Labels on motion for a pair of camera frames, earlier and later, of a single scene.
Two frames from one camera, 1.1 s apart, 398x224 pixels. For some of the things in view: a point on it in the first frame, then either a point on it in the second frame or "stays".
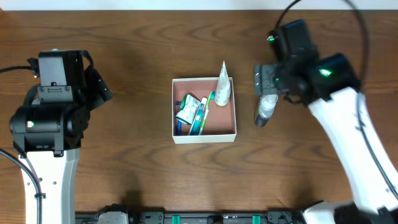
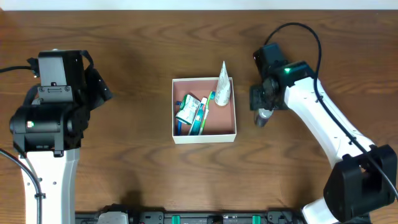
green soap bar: (188, 109) stays
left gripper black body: (100, 88) stays
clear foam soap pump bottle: (266, 107) stays
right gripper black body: (265, 81) -> (257, 99)
